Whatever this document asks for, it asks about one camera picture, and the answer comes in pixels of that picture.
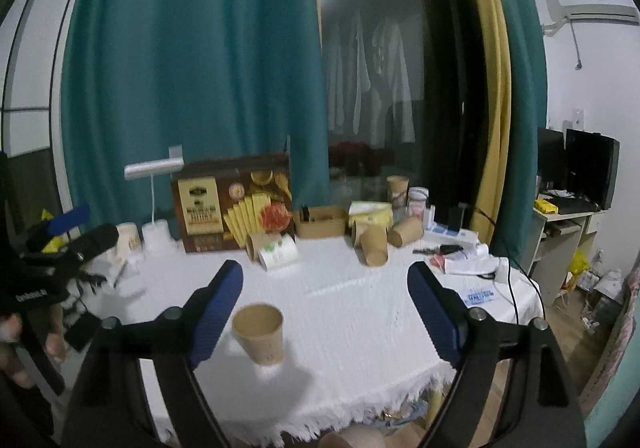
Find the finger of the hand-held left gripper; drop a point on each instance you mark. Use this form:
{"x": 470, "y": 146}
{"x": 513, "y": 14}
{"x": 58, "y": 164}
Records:
{"x": 95, "y": 239}
{"x": 67, "y": 222}

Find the yellow plastic bag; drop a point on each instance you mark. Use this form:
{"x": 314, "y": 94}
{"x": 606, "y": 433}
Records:
{"x": 580, "y": 264}

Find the yellow curtain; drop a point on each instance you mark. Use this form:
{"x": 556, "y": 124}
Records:
{"x": 492, "y": 78}

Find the tall brown paper cup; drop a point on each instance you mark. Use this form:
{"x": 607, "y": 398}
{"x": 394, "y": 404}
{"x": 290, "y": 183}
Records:
{"x": 397, "y": 190}

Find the white air conditioner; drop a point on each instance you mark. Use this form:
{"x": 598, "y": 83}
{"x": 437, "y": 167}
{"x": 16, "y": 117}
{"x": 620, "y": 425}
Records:
{"x": 595, "y": 13}

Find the yellow tissue pack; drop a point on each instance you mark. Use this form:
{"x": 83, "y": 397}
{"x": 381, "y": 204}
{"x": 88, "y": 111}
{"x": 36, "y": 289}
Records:
{"x": 371, "y": 213}

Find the hanging white clothes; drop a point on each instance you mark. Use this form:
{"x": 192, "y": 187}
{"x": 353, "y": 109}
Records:
{"x": 370, "y": 78}

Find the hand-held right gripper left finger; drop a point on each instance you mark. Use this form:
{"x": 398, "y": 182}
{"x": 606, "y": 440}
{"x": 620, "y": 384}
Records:
{"x": 220, "y": 308}

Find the cardboard organizer box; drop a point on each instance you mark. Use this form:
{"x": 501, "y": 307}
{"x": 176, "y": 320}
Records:
{"x": 320, "y": 223}

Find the white fringed tablecloth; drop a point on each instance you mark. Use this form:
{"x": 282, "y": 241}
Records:
{"x": 350, "y": 318}

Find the person's left hand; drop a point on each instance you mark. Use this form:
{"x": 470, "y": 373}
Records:
{"x": 9, "y": 329}

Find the white desk lamp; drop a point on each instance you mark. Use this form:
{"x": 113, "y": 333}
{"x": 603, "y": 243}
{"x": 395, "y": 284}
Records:
{"x": 152, "y": 170}

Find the black computer monitor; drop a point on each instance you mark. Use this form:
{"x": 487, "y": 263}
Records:
{"x": 592, "y": 168}

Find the white paper sheets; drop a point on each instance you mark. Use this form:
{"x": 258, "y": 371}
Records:
{"x": 467, "y": 263}

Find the brown printed gift box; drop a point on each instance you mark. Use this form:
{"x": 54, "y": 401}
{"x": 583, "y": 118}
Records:
{"x": 235, "y": 208}

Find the white power adapter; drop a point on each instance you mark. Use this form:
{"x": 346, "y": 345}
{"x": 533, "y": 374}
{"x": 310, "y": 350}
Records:
{"x": 502, "y": 269}

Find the black phone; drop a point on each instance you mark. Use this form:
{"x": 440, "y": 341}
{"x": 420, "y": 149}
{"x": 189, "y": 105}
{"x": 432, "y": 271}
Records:
{"x": 456, "y": 219}

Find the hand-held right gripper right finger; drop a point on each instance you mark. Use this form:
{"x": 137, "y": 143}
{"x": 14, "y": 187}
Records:
{"x": 429, "y": 310}

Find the teal curtain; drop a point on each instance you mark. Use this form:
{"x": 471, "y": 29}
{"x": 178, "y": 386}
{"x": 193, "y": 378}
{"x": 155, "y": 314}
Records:
{"x": 200, "y": 53}
{"x": 527, "y": 103}

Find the white computer desk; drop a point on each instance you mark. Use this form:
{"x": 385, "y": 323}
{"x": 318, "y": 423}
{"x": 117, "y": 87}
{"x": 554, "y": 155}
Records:
{"x": 565, "y": 233}

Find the lying white printed paper cup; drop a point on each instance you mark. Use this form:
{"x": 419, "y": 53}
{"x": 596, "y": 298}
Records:
{"x": 280, "y": 254}

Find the yellow box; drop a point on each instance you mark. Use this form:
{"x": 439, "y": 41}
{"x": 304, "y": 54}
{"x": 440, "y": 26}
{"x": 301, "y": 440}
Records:
{"x": 546, "y": 205}

